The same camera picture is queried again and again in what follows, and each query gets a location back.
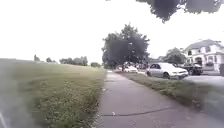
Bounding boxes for dark vehicle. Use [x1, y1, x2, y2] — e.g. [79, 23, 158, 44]
[177, 63, 204, 76]

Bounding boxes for grey concrete sidewalk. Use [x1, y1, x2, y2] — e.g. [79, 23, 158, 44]
[91, 71, 224, 128]

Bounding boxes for white car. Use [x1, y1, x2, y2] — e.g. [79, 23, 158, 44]
[122, 65, 139, 74]

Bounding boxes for silver car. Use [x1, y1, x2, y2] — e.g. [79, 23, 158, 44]
[145, 62, 190, 81]

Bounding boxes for grass lawn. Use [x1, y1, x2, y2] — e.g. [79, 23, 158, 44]
[0, 58, 108, 128]

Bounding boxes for grass verge strip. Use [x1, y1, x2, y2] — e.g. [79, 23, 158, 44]
[114, 71, 224, 118]

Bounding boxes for row of distant trees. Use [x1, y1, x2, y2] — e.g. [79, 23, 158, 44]
[33, 54, 102, 68]

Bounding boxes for grey asphalt road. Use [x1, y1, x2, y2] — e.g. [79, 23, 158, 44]
[137, 69, 224, 88]

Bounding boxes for big dark roadside tree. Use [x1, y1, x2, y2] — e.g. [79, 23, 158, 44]
[101, 23, 151, 70]

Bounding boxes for overhanging tree branches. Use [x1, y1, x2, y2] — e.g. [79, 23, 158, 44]
[134, 0, 224, 24]

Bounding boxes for white house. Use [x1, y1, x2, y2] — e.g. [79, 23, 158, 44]
[182, 38, 224, 69]

